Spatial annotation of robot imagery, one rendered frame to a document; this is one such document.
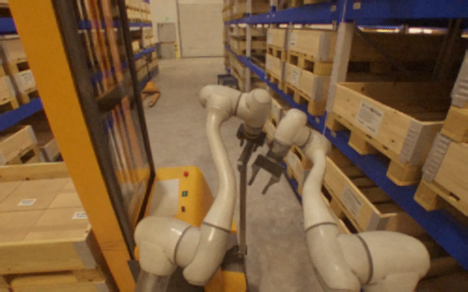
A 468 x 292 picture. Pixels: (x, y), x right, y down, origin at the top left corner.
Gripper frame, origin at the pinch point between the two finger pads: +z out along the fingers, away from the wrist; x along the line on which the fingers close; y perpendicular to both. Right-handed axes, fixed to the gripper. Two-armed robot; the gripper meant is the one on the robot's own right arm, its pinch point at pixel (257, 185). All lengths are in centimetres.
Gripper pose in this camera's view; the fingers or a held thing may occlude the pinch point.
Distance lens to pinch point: 108.6
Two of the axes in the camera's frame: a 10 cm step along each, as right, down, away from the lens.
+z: -4.6, 8.8, 1.4
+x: 8.1, 4.8, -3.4
